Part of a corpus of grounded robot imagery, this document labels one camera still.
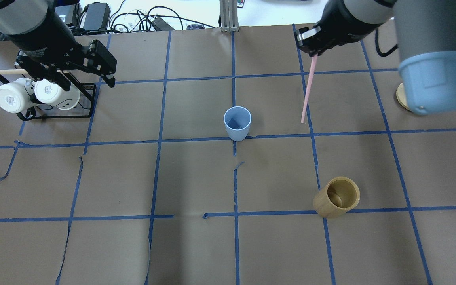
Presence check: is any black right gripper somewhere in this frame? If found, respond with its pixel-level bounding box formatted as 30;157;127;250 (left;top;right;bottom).
294;0;382;57

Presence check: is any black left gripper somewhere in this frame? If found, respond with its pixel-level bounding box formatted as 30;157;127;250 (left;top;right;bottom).
16;39;117;92

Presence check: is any light blue cup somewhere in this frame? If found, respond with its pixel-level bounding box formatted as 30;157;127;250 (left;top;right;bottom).
223;106;252;141

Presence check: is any bamboo cylinder holder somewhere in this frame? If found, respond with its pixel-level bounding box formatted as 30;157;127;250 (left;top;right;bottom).
313;176;361;219

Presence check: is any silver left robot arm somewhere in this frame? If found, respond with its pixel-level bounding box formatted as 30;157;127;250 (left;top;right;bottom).
0;0;116;91

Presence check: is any wooden cup tree stand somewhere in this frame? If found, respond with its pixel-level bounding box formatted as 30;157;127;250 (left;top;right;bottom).
395;82;412;112

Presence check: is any white mug rear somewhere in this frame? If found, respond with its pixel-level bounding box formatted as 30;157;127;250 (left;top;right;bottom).
34;79;81;110

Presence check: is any white mug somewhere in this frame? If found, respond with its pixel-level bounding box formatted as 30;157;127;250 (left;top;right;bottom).
0;78;38;114
34;79;81;110

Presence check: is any black power adapter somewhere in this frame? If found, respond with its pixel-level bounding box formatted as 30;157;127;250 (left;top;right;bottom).
81;2;111;34

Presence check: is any white mug front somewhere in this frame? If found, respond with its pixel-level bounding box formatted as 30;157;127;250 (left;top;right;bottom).
0;78;38;114

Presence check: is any black wire mug rack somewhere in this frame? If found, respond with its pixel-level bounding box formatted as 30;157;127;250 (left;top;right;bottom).
16;71;97;121

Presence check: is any wooden rack handle rod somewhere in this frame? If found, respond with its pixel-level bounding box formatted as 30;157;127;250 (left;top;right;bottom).
0;68;29;75

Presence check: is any aluminium frame post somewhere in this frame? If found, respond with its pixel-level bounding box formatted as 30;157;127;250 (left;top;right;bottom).
219;0;239;32

